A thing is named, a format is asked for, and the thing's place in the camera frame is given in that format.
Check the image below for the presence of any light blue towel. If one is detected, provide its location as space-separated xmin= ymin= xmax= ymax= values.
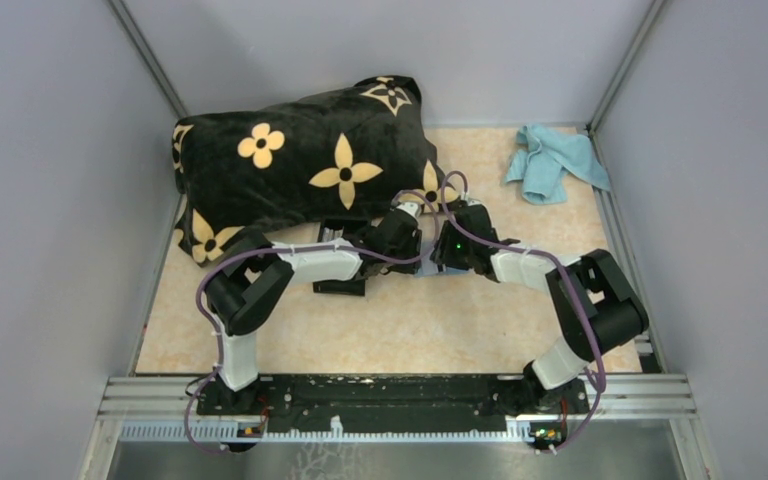
xmin=503 ymin=124 xmax=611 ymax=205

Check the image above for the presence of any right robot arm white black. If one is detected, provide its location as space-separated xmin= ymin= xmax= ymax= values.
xmin=431 ymin=200 xmax=649 ymax=412

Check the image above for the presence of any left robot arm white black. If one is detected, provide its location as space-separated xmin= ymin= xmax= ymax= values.
xmin=193 ymin=201 xmax=423 ymax=415

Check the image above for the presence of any black card holder box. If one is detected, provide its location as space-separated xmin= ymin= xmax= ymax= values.
xmin=313 ymin=218 xmax=371 ymax=297

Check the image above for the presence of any black pillow with cream flowers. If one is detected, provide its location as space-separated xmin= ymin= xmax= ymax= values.
xmin=171 ymin=75 xmax=458 ymax=266

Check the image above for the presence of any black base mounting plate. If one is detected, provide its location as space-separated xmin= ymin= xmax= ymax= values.
xmin=220 ymin=374 xmax=590 ymax=434

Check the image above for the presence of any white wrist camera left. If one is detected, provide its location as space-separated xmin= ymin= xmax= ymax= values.
xmin=395 ymin=202 xmax=424 ymax=219

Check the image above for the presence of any aluminium frame rail front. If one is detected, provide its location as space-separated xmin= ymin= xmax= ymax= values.
xmin=98 ymin=374 xmax=697 ymax=445

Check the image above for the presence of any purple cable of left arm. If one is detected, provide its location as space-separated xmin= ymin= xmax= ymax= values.
xmin=183 ymin=189 xmax=445 ymax=455

